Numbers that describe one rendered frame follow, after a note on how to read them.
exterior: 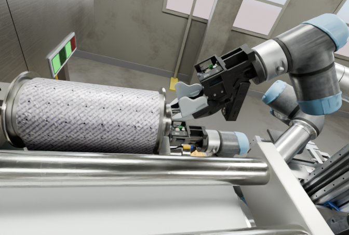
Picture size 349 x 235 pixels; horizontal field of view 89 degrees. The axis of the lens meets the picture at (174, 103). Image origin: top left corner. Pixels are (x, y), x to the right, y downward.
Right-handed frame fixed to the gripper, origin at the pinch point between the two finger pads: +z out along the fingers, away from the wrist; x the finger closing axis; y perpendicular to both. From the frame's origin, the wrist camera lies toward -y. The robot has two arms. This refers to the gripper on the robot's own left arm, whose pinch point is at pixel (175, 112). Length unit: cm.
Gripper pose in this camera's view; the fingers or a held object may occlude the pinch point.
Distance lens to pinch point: 42.4
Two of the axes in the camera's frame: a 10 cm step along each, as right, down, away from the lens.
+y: -4.5, -6.5, -6.1
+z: -8.8, 4.2, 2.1
